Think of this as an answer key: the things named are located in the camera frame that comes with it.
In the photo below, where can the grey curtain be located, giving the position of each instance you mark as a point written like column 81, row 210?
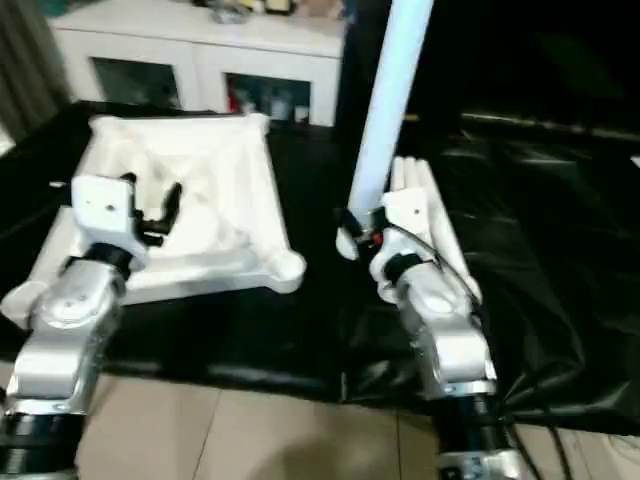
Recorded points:
column 30, row 70

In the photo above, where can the white plastic table top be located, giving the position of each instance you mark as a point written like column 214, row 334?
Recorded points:
column 225, row 200

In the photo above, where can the black plastic mat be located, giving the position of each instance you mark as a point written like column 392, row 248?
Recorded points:
column 250, row 340

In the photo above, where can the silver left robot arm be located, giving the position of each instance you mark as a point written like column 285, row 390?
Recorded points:
column 65, row 340

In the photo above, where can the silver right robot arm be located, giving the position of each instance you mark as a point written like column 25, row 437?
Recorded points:
column 450, row 330

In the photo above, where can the white sideboard cabinet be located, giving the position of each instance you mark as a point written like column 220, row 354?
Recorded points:
column 200, row 55

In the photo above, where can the red bottle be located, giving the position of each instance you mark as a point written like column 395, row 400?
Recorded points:
column 234, row 97

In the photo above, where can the silvery ornament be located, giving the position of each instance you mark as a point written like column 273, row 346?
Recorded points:
column 230, row 15

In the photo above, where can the dark metal rail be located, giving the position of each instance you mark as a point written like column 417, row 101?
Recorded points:
column 550, row 124

